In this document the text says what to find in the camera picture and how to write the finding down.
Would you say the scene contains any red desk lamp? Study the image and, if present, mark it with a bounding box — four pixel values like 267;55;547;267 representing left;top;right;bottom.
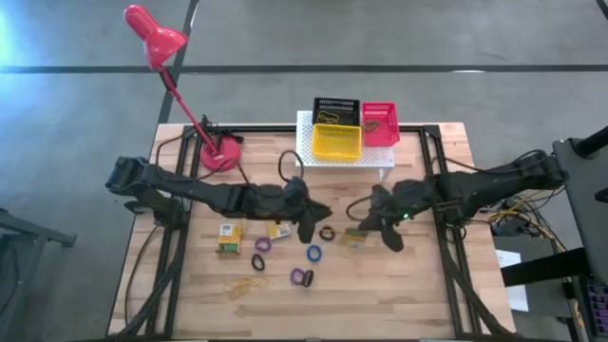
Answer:
123;4;242;173

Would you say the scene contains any brown cable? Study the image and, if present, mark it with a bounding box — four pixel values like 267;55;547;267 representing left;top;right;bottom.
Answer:
123;222;162;330

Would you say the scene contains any keyboard with lit keys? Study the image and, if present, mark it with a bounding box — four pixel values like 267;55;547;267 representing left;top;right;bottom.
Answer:
586;279;608;336

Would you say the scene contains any red plastic basket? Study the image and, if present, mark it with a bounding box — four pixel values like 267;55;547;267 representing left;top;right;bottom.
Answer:
361;102;401;148

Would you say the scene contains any grey metal bench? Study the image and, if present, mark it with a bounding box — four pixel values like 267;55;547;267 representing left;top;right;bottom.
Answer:
0;207;77;342

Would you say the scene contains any black flat bar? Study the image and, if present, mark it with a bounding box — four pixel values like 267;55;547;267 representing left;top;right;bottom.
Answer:
501;246;590;287

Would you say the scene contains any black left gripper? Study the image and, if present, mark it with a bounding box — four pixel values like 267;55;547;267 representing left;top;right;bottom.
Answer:
279;176;333;243

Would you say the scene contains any black lamp cable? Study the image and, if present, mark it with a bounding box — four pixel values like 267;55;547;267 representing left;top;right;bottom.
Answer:
201;115;246;144

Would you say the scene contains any black plastic basket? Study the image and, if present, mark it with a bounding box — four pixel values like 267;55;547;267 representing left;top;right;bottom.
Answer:
312;97;361;127

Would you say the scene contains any yellow green staples box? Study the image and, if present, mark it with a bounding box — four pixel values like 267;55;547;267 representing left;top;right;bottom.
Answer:
216;222;243;256
268;220;293;240
338;227;370;248

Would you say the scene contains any white perforated metal riser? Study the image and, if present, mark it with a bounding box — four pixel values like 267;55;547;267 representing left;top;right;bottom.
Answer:
294;110;396;185

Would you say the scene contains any tangled cable bundle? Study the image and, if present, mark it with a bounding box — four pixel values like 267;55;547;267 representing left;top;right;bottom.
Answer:
474;189;569;253

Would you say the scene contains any yellow plastic basket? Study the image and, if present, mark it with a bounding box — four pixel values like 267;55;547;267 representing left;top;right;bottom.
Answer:
311;123;363;163

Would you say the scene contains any yellow rubber band pile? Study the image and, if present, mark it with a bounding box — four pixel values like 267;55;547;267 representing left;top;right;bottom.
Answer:
225;275;270;301

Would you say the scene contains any black aluminium table frame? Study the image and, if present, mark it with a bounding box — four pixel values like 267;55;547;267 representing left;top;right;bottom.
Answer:
109;123;517;341

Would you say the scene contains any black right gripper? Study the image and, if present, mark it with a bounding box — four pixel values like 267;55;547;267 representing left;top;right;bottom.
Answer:
358;182;431;253

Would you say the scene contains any dark grey side cart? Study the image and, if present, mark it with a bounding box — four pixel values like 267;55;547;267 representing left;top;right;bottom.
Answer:
552;125;608;286

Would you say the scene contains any white paper sheet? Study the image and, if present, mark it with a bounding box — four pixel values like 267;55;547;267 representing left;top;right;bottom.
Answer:
495;249;530;314

